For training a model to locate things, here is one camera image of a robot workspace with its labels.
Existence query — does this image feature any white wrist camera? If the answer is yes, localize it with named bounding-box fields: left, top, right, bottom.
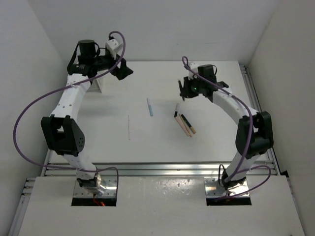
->
left=188, top=62, right=198, bottom=80
left=105, top=38, right=123, bottom=59

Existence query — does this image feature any tan makeup pencil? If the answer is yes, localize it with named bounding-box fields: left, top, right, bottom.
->
left=179, top=114, right=192, bottom=137

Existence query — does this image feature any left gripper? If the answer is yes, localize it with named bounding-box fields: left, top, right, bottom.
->
left=90, top=50, right=132, bottom=80

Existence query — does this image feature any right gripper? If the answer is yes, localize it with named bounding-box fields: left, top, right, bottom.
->
left=181, top=75, right=204, bottom=99

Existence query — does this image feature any pink makeup pencil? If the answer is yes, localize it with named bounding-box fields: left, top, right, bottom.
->
left=175, top=116, right=190, bottom=136

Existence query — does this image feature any white front cover board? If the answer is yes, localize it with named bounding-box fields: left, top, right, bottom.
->
left=19, top=177, right=304, bottom=236

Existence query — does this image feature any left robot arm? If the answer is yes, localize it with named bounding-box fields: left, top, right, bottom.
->
left=41, top=36, right=133, bottom=196

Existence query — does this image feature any black gold makeup pen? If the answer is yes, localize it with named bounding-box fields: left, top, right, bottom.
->
left=181, top=114, right=196, bottom=134

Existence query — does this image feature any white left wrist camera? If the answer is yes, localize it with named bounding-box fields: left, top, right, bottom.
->
left=105, top=38, right=123, bottom=59

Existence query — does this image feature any white slotted organizer box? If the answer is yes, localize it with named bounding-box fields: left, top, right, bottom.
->
left=87, top=76, right=103, bottom=93

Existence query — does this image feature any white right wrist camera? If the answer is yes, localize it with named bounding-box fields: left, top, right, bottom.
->
left=188, top=62, right=198, bottom=80

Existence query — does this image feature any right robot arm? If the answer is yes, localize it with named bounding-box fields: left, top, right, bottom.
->
left=179, top=62, right=274, bottom=190

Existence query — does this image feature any aluminium frame rail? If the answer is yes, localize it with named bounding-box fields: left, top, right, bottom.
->
left=40, top=61, right=284, bottom=177

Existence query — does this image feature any white black-tipped makeup pen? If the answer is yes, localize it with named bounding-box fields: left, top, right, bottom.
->
left=174, top=103, right=180, bottom=118

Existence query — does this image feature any light blue makeup pen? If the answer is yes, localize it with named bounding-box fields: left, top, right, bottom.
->
left=147, top=98, right=154, bottom=117

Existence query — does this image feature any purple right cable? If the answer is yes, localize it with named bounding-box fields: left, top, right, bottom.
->
left=182, top=56, right=271, bottom=201

